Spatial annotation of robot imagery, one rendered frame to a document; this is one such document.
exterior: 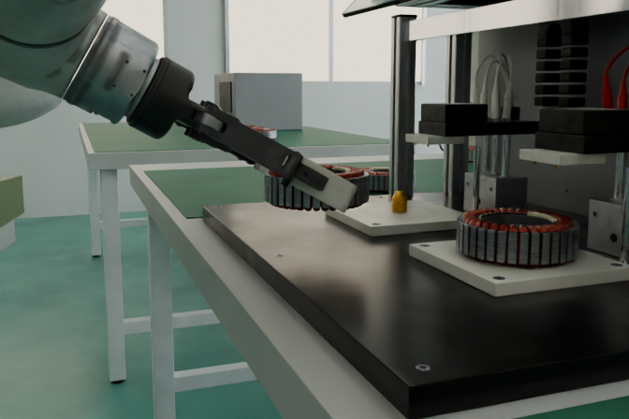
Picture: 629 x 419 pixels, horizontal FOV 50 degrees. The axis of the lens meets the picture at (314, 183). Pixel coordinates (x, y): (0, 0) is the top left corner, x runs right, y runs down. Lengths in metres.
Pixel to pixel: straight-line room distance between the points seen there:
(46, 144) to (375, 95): 2.66
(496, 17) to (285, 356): 0.52
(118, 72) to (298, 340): 0.28
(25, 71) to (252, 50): 4.84
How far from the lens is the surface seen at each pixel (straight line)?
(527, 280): 0.59
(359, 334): 0.48
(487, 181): 0.92
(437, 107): 0.87
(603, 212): 0.76
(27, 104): 1.06
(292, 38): 5.53
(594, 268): 0.65
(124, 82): 0.63
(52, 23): 0.52
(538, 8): 0.80
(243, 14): 5.44
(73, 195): 5.31
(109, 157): 2.11
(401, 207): 0.87
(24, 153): 5.28
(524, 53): 1.07
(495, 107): 0.91
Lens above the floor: 0.94
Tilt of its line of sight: 8 degrees down
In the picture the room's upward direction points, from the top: straight up
